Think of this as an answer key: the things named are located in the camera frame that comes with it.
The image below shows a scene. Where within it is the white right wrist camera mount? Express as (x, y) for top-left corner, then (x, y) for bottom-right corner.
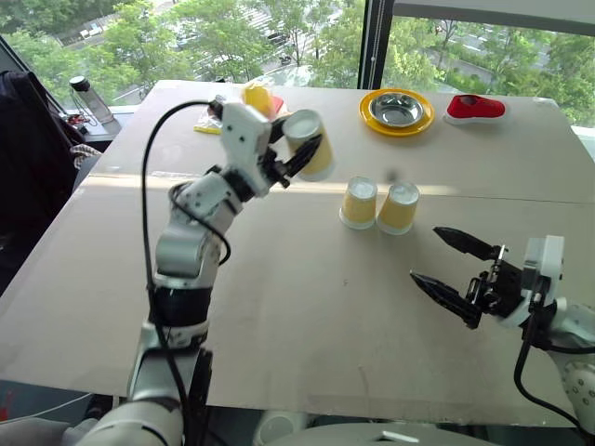
(504, 234), (566, 329)

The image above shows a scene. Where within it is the black window frame post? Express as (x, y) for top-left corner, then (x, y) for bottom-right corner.
(359, 0), (396, 92)

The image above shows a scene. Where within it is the white round shape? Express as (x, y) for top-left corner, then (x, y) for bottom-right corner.
(253, 411), (308, 446)

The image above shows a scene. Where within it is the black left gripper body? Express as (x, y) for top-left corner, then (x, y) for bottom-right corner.
(260, 138), (299, 190)

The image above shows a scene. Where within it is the dark jacket on chair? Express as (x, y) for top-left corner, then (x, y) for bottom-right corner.
(0, 69), (79, 280)

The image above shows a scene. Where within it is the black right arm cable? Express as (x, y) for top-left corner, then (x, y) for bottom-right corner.
(512, 296), (588, 431)

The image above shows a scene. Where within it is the thin white cable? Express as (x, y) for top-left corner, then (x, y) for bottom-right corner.
(0, 392), (94, 426)

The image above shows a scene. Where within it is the clear water bottle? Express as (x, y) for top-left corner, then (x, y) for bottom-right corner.
(69, 75), (115, 125)

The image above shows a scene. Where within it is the yellow plastic object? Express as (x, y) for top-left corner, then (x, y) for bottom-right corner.
(240, 83), (285, 118)

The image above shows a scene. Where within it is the yellow round plate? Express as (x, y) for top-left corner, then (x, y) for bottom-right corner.
(358, 88), (436, 138)

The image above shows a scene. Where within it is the striped cloth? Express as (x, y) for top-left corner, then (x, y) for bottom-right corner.
(69, 142), (102, 171)

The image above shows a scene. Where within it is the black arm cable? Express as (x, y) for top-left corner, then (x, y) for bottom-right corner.
(512, 296), (588, 431)
(140, 99), (233, 446)

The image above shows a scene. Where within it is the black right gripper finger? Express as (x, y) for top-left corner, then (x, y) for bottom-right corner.
(409, 271), (484, 331)
(431, 226), (507, 262)

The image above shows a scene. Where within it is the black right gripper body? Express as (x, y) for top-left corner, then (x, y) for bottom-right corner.
(466, 244), (526, 326)

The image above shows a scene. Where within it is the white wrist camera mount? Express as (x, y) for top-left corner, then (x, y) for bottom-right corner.
(504, 234), (566, 329)
(214, 98), (272, 196)

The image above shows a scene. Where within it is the yellow clear packet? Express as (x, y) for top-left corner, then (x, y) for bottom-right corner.
(192, 109), (224, 136)

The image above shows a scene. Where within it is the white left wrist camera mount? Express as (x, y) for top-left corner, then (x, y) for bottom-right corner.
(214, 98), (272, 196)

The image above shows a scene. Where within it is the yellow paper cup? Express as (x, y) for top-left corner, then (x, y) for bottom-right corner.
(282, 109), (337, 183)
(338, 176), (378, 231)
(375, 181), (421, 236)

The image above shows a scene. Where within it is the shiny metal bowl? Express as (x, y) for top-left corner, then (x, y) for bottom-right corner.
(368, 92), (426, 129)

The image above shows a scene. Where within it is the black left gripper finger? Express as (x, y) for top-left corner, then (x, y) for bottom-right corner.
(283, 134), (324, 179)
(268, 114), (294, 145)

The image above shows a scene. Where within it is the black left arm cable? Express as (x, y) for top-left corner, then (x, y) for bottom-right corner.
(140, 99), (233, 446)

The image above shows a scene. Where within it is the red and white shoe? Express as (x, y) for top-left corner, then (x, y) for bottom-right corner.
(442, 94), (508, 127)

